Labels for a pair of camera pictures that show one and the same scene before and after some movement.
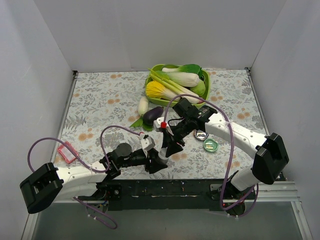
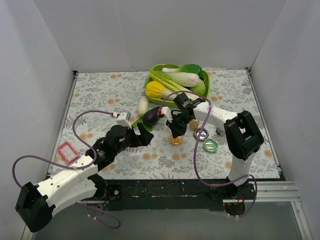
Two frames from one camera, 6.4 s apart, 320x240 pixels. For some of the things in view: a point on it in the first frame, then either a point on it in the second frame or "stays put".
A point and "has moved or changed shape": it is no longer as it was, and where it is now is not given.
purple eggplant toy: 150,114 stays put
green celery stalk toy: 170,85 stays put
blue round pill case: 201,135 stays put
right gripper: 174,136 to 178,123
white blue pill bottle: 162,155 has moved or changed shape
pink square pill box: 66,153 stays put
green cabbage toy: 199,89 stays put
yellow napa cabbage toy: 157,89 stays put
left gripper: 151,160 to 135,136
